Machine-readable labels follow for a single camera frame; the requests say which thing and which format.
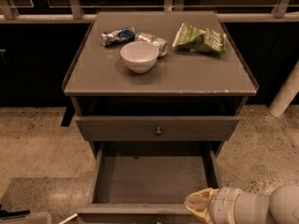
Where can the clear plastic bin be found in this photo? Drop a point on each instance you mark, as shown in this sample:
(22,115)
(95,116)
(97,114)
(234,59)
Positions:
(36,218)

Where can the green chip bag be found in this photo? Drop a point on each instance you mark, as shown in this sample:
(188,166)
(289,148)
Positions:
(196,39)

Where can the grey wooden drawer cabinet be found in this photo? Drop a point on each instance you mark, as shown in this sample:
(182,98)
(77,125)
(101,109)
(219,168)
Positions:
(180,84)

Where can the grey drawer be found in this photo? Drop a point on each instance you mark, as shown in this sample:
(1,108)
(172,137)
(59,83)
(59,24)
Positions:
(157,128)
(137,188)

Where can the white ceramic bowl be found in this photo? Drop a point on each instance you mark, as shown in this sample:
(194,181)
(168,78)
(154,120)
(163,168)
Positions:
(139,56)

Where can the grey top drawer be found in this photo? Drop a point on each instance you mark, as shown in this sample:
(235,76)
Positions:
(157,128)

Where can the crushed blue soda can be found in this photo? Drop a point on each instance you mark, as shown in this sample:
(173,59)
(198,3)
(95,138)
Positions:
(122,35)

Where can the metal window railing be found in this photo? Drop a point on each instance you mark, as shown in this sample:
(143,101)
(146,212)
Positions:
(86,10)

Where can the black object on floor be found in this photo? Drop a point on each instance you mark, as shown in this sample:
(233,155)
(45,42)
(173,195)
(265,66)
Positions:
(5,214)

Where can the crushed silver green can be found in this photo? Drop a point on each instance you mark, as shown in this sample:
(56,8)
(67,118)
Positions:
(158,42)

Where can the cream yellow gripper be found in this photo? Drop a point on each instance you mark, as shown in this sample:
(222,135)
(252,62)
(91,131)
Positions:
(224,204)

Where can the white support column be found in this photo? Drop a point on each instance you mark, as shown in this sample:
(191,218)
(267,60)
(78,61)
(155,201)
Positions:
(286,93)

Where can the white metal rod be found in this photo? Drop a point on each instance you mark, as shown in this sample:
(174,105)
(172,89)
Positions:
(73,217)

